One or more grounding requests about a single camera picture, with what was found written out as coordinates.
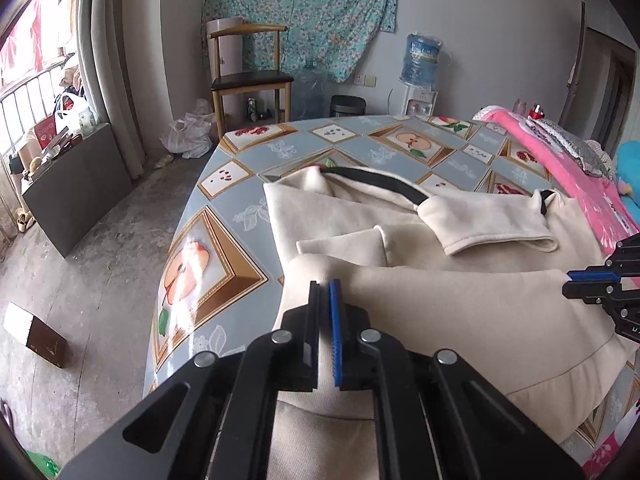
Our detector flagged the brown cardboard box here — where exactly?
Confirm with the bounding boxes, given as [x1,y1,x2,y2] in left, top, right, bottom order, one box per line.
[2,302,68,370]

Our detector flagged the grey cabinet with clutter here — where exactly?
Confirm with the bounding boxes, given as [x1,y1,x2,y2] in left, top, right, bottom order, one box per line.
[21,122,133,257]

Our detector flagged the white water dispenser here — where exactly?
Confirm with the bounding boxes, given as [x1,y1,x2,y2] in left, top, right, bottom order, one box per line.
[399,82,438,117]

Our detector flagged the white bag with dark print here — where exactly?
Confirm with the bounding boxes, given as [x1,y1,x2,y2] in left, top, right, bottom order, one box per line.
[52,91,98,136]

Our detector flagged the cream zip jacket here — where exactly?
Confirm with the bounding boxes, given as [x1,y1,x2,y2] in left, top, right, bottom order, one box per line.
[262,164,631,480]

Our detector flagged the pink blanket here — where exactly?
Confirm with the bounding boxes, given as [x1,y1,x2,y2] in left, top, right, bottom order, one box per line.
[472,105,640,256]

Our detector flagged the red box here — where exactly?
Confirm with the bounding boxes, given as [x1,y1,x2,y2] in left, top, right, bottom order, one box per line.
[32,115,58,148]

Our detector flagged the white plastic bag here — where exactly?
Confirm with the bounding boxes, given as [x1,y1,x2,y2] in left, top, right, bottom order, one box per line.
[160,99,217,159]

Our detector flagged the pink cartoon print cloth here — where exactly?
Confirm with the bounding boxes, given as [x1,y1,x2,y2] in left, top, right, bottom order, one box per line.
[580,400,640,480]

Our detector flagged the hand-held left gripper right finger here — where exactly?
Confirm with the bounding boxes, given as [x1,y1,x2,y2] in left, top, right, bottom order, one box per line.
[327,280,586,480]

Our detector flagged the blue water dispenser bottle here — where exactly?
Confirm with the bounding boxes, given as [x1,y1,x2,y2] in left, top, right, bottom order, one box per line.
[400,33,445,86]

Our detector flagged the wooden chair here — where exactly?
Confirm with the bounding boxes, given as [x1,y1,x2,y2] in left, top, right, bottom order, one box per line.
[207,24,295,140]

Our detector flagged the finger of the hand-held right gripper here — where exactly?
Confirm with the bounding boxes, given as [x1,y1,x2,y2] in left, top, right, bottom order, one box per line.
[567,266,623,283]
[561,281,628,306]

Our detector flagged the teal floral hanging cloth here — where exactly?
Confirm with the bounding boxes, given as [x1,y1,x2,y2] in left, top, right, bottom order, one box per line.
[201,0,400,83]

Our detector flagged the white cylinder appliance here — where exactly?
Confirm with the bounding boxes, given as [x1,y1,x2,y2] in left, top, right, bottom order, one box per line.
[206,17,245,116]

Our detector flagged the clear empty water jug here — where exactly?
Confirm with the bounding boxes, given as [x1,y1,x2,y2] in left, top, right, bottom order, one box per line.
[291,59,328,121]

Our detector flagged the grey lace cloth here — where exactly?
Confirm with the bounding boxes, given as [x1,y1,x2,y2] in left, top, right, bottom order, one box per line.
[530,120,616,181]

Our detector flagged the blue plush toy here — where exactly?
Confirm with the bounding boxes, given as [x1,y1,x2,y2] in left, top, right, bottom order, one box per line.
[614,142,640,196]

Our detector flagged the green plastic bottle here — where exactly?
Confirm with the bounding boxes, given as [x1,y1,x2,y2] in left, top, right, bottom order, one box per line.
[25,450,61,480]

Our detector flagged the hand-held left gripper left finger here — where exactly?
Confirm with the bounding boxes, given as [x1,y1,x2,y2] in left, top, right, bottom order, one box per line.
[59,280,321,480]

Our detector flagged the metal trash can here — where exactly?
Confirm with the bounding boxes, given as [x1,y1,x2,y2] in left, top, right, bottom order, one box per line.
[330,95,368,118]

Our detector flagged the wooden door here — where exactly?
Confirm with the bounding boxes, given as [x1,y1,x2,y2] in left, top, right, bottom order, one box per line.
[582,2,640,156]

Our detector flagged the grey curtain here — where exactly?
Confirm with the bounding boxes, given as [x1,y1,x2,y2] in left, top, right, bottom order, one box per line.
[75,0,146,181]

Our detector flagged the metal window railing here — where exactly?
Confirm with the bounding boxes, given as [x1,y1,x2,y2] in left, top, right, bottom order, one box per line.
[0,67,66,256]

